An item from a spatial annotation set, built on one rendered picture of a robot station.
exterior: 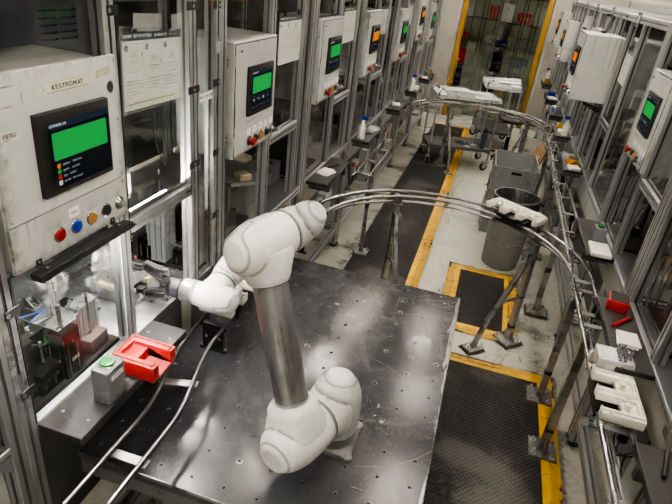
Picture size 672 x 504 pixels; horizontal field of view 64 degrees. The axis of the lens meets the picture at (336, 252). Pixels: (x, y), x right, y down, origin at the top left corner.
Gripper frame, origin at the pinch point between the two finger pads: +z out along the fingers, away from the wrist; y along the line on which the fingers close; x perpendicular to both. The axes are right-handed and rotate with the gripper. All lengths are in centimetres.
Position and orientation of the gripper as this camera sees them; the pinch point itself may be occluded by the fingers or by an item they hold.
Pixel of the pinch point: (134, 275)
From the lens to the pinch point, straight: 215.2
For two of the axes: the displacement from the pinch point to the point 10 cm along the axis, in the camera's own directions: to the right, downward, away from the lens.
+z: -9.5, -2.3, 2.1
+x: -2.9, 4.2, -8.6
